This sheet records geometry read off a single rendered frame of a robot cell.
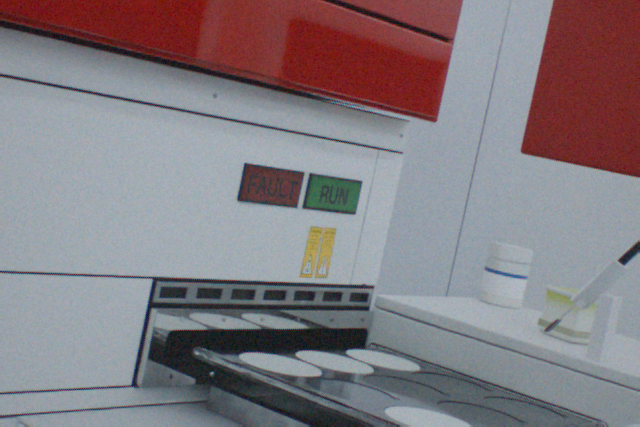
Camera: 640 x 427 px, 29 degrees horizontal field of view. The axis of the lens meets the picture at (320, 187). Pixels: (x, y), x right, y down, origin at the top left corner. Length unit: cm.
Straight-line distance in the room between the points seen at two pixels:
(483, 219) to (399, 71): 336
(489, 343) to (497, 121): 327
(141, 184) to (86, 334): 18
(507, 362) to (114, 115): 65
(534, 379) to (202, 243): 48
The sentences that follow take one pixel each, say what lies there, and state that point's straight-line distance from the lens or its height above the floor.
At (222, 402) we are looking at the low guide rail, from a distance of 152.
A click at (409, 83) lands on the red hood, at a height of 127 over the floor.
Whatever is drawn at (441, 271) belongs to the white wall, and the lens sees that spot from 480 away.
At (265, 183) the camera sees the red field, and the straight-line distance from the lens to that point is 155.
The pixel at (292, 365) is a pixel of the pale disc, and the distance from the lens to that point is 149.
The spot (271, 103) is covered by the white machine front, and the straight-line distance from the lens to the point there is 153.
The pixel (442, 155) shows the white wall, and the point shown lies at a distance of 464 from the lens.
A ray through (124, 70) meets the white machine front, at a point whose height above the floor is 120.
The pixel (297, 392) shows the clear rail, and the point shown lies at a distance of 137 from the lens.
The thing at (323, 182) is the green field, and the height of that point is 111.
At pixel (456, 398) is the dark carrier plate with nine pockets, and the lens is 152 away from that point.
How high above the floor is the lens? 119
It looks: 3 degrees down
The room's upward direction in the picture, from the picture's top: 12 degrees clockwise
